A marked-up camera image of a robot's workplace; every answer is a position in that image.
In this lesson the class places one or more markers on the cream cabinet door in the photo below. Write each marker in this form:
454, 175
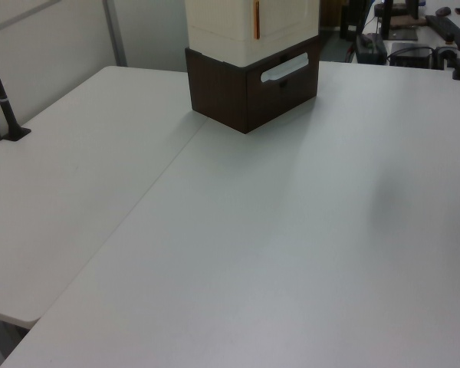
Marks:
283, 15

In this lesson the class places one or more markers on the cream plastic cabinet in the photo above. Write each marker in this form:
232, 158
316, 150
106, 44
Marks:
214, 30

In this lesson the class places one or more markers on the dark brown wooden box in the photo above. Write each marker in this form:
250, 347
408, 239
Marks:
218, 96

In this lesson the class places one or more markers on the black green power unit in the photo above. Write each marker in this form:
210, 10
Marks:
370, 46

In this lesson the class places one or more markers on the black monitor stand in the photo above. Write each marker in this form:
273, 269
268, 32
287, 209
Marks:
387, 19

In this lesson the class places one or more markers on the grey partition frame post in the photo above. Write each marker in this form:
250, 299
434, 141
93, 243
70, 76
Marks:
114, 30

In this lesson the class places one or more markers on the black camera stand pole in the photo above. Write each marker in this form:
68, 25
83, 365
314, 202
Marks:
0, 96

